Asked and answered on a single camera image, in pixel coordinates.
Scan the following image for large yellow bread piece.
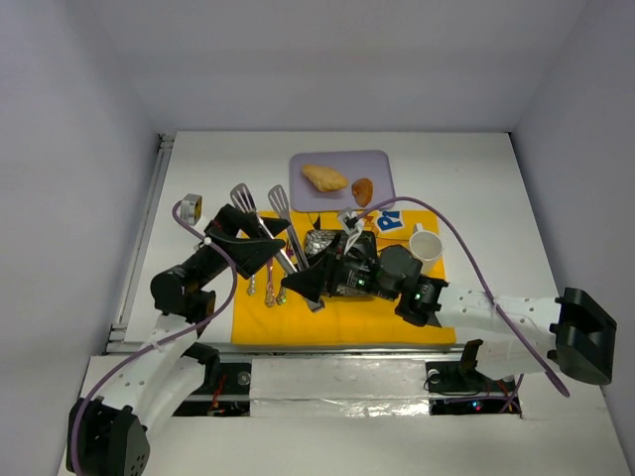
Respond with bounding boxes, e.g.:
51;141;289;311
302;165;348;193

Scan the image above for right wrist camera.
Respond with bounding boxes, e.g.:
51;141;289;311
337;208;363;254

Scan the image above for yellow cloth placemat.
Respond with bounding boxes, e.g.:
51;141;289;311
230;209;456;346

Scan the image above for white mug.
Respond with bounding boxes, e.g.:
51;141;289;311
408;223;444;275

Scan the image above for aluminium front rail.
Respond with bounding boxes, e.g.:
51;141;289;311
209;343;464;355

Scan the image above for aluminium side rail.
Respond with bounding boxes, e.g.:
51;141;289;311
102;134;176;355

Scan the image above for black floral square plate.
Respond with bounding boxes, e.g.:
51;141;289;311
303;228;381;299

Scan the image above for small brown bread piece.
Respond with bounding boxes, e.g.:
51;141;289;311
351;178;374;208

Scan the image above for steel serving tongs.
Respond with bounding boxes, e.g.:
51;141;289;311
229;182;326;313

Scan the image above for iridescent purple knife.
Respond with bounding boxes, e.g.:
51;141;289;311
265;259;276;307

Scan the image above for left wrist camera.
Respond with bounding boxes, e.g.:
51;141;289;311
179;193;202;226

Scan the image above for lilac plastic tray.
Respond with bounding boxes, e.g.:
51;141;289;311
289;150;396;212

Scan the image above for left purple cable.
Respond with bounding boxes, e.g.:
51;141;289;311
66;200;239;476

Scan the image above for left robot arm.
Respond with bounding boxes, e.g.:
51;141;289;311
65;204;291;475

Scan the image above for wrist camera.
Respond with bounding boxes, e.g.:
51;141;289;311
179;193;202;226
337;208;363;254

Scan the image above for iridescent fork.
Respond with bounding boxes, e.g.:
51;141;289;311
275;284;287;305

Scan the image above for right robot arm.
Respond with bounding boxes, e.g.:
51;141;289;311
283;233;617;386

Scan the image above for iridescent spoon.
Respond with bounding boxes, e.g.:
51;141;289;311
246;274;257;297

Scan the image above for foil covered front block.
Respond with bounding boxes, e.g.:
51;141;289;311
249;357;430;418

